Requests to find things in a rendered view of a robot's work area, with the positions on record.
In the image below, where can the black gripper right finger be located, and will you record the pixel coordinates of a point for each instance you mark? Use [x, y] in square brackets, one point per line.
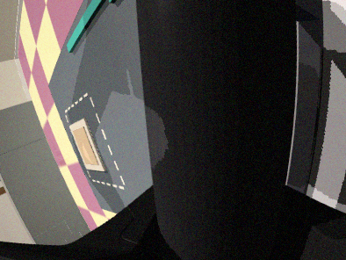
[308, 230]

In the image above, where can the cream square tile with dark blue centre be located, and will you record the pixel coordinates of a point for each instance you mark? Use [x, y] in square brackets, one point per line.
[87, 146]

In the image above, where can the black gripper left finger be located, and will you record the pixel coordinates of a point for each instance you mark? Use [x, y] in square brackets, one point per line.
[132, 234]

